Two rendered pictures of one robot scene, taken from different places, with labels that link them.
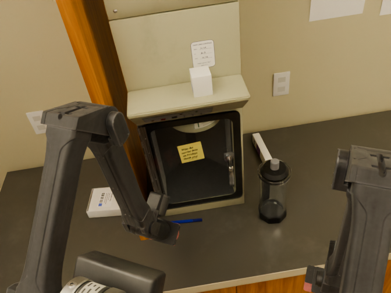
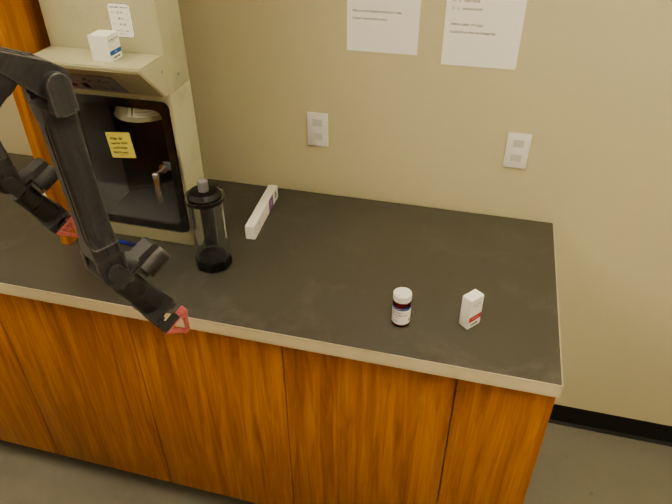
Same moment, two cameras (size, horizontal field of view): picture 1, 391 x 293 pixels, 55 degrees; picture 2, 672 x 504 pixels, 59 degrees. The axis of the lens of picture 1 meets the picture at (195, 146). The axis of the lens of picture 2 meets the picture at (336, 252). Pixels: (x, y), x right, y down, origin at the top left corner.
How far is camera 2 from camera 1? 1.06 m
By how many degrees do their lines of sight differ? 14
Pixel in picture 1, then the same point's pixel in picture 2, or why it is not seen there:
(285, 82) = (322, 127)
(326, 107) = (382, 182)
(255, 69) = (284, 99)
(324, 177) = (309, 250)
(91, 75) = not seen: outside the picture
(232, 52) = (150, 25)
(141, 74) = (62, 28)
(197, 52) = (114, 15)
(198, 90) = (96, 53)
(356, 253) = not seen: outside the picture
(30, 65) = not seen: hidden behind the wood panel
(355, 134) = (396, 223)
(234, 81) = (146, 58)
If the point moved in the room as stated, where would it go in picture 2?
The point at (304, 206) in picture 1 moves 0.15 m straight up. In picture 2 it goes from (255, 268) to (250, 224)
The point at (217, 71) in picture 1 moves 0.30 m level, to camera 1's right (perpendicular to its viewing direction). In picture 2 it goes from (138, 46) to (252, 56)
